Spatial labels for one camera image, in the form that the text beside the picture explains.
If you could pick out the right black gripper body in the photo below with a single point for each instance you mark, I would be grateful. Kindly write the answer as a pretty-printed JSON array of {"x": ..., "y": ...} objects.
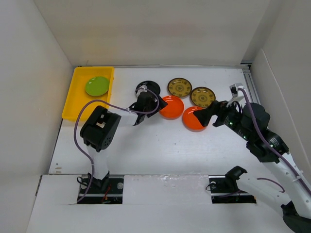
[{"x": 231, "y": 118}]

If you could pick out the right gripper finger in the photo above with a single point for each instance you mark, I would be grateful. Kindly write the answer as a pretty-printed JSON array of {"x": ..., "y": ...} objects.
[
  {"x": 219, "y": 121},
  {"x": 204, "y": 116}
]

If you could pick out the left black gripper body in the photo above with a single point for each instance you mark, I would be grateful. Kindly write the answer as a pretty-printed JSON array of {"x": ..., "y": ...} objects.
[{"x": 152, "y": 105}]

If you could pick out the orange plate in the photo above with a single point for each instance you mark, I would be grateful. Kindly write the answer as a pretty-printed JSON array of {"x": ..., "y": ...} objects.
[
  {"x": 190, "y": 121},
  {"x": 174, "y": 109}
]

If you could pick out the black plate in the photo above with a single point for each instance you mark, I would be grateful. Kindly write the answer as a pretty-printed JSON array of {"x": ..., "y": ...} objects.
[{"x": 153, "y": 86}]

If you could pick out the green plate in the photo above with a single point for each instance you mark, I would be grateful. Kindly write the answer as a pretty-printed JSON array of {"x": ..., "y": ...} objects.
[{"x": 97, "y": 86}]

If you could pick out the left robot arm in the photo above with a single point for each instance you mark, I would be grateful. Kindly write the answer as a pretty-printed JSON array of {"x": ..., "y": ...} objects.
[{"x": 99, "y": 129}]

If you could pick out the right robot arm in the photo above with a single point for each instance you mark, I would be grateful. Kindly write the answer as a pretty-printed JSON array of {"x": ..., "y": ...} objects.
[{"x": 294, "y": 205}]

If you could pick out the yellow plastic bin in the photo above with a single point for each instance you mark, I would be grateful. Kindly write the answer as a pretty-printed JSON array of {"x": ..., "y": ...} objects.
[{"x": 77, "y": 96}]

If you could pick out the yellow patterned plate right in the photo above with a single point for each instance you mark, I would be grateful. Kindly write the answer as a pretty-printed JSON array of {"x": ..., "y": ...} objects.
[{"x": 202, "y": 97}]

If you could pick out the yellow patterned plate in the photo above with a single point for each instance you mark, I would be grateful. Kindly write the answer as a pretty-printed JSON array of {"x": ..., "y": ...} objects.
[
  {"x": 179, "y": 87},
  {"x": 202, "y": 97}
]

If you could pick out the yellow patterned plate left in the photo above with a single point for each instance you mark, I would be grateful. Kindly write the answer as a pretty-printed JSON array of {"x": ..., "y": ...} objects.
[{"x": 179, "y": 87}]

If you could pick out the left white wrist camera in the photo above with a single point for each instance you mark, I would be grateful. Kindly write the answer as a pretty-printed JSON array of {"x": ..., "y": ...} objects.
[{"x": 142, "y": 88}]

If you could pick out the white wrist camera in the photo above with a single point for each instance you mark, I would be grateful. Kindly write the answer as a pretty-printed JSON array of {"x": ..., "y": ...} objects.
[
  {"x": 237, "y": 94},
  {"x": 142, "y": 88}
]

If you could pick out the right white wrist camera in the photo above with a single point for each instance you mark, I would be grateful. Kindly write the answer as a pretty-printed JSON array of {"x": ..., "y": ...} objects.
[{"x": 237, "y": 94}]

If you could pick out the aluminium rail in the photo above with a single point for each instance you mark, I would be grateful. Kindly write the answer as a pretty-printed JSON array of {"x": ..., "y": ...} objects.
[{"x": 250, "y": 83}]

